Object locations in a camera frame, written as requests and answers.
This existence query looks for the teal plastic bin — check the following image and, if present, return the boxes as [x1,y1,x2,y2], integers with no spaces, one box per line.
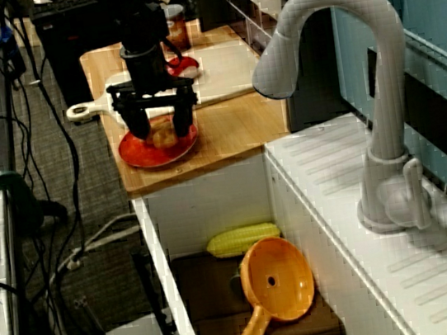
[328,0,447,248]

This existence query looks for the orange plastic strainer pan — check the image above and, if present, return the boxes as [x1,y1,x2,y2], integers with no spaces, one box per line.
[218,231,322,335]

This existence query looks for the black cabinet handle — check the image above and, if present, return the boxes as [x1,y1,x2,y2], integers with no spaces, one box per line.
[129,246,178,335]

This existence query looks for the long black cable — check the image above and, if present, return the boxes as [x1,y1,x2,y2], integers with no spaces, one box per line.
[12,0,92,252]

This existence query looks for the green toy can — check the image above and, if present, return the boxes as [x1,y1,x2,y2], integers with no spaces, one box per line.
[227,267,249,296]

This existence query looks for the yellow toy corn cob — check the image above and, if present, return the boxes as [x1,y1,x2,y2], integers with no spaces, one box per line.
[204,220,285,262]

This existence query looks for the red round plate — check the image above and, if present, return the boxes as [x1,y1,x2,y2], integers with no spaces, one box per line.
[115,119,204,173]

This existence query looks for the grey cable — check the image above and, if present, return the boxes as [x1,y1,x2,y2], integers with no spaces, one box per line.
[42,212,145,284]

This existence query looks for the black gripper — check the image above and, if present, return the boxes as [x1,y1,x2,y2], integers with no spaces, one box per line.
[101,38,205,147]

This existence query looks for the white toy sink unit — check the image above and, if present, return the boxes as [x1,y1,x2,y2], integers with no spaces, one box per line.
[122,98,447,335]

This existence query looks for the light wooden cutting board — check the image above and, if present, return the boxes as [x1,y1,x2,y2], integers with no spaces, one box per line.
[59,40,269,136]

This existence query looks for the grey toy faucet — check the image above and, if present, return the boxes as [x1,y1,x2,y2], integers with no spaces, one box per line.
[240,0,437,251]

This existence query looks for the red white toy sushi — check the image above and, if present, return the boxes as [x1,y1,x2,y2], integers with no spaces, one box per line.
[164,53,202,80]

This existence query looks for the brown beans can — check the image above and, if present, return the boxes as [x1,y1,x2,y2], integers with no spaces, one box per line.
[161,1,193,54]

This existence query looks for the tan toy chicken piece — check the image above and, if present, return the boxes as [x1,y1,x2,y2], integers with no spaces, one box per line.
[141,115,182,153]

